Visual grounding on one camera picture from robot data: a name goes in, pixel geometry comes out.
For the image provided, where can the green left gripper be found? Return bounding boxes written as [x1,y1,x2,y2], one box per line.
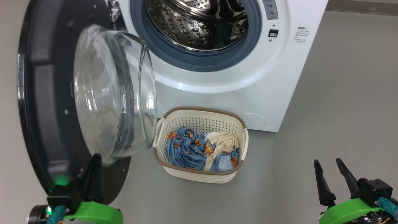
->
[64,153,123,224]

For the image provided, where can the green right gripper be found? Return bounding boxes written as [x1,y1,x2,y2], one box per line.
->
[313,158,383,224]

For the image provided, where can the black round glass washer door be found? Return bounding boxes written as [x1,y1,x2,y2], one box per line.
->
[17,0,158,206]

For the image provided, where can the blue garment with orange print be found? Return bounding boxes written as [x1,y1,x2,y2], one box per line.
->
[166,127,208,170]

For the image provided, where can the cream and blue garment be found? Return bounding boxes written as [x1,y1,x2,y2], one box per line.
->
[204,132,240,172]

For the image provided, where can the white front-load washing machine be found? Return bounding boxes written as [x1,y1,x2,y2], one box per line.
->
[106,0,329,133]

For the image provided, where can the metal door hinge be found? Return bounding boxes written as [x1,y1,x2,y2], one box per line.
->
[107,0,121,23]

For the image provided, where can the round filter cover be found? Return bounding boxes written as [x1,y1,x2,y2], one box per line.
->
[239,113,267,128]

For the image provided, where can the cream perforated laundry basket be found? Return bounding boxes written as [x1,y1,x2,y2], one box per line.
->
[153,107,249,184]

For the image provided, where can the printed text sticker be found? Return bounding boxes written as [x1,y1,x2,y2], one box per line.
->
[295,26,310,43]

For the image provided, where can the grey strip label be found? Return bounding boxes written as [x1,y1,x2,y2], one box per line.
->
[262,0,279,20]

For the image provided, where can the left camera cable teal plug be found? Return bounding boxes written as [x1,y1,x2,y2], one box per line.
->
[47,206,67,224]

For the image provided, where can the camera cable teal plug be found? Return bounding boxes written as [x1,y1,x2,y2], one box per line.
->
[47,206,67,224]
[378,197,398,220]

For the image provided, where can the right camera cable teal plug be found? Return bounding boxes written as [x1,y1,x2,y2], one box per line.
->
[378,197,398,220]

